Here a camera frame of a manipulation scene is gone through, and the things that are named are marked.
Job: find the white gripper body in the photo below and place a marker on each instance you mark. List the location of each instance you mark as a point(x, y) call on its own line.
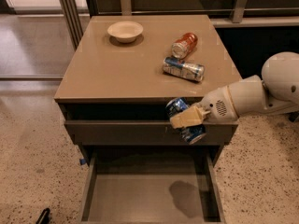
point(216, 104)

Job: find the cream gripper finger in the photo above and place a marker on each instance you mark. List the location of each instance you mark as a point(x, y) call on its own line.
point(192, 116)

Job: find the blue pepsi can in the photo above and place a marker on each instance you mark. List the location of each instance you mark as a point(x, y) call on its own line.
point(189, 134)

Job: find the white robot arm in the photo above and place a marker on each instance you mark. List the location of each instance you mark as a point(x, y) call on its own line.
point(276, 92)

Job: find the silver blue energy can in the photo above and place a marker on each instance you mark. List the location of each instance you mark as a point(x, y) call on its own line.
point(183, 69)

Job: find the orange soda can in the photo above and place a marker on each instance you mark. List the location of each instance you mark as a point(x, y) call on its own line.
point(184, 46)

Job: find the grey drawer cabinet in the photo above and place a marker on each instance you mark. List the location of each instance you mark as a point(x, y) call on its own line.
point(108, 80)

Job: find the open grey middle drawer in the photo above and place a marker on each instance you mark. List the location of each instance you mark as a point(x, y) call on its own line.
point(151, 185)

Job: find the grey top drawer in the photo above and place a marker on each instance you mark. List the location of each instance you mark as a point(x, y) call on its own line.
point(123, 133)

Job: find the white ceramic bowl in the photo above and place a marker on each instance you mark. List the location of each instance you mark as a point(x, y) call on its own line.
point(125, 31)

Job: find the black object at floor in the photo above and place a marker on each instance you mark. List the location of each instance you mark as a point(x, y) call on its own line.
point(44, 217)

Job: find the metal bracket right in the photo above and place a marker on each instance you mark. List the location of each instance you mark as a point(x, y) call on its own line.
point(238, 11)

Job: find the metal frame post left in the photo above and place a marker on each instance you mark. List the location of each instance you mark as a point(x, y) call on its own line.
point(71, 16)

